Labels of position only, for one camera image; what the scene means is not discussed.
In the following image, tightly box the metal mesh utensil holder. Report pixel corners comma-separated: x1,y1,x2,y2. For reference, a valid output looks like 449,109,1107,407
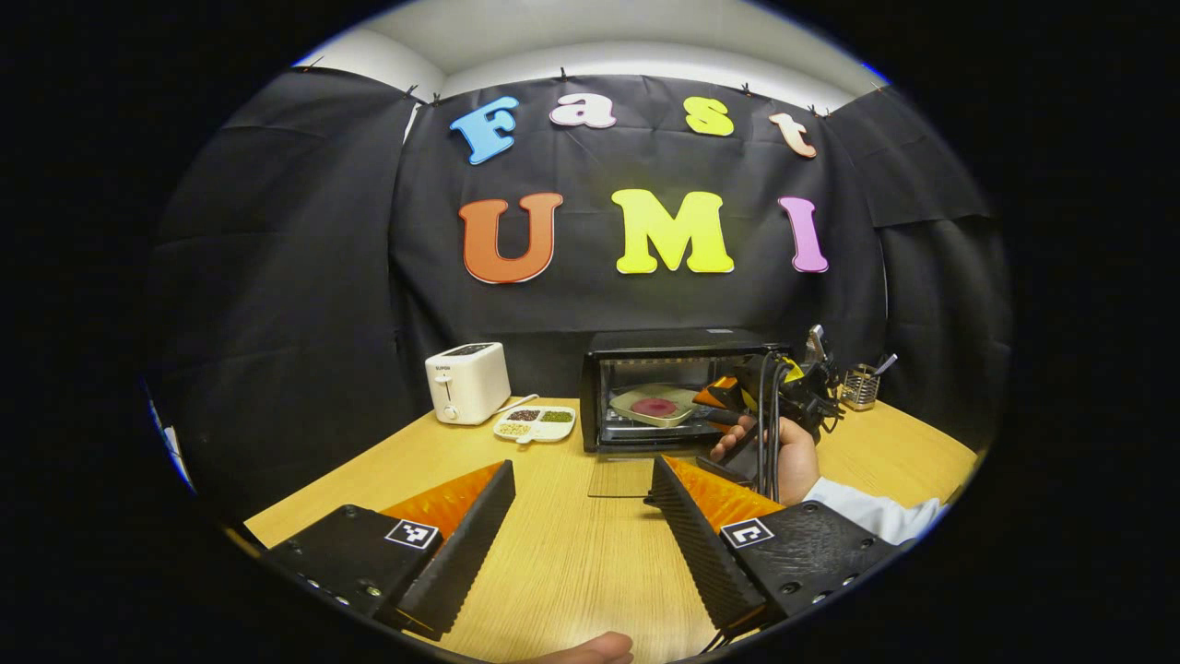
841,364,877,411

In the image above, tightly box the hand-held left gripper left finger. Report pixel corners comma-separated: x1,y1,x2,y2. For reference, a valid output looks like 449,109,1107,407
261,459,517,644

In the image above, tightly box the black backdrop cloth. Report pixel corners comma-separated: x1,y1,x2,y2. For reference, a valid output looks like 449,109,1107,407
143,65,1015,522

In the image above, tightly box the right hand-held gripper cable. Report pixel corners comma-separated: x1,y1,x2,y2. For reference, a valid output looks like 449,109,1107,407
754,358,786,504

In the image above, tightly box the black electric oven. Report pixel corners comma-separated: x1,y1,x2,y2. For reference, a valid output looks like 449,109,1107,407
579,327,792,504

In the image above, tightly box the white square plate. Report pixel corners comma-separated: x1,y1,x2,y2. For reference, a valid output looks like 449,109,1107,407
610,383,715,427

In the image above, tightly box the white divided snack dish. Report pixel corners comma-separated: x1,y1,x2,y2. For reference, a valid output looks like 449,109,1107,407
493,406,577,445

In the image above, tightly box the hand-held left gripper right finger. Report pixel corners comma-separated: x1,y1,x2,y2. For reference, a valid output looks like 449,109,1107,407
650,454,903,639

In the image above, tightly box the white toaster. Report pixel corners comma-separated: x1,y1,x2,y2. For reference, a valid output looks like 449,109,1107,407
425,342,512,426

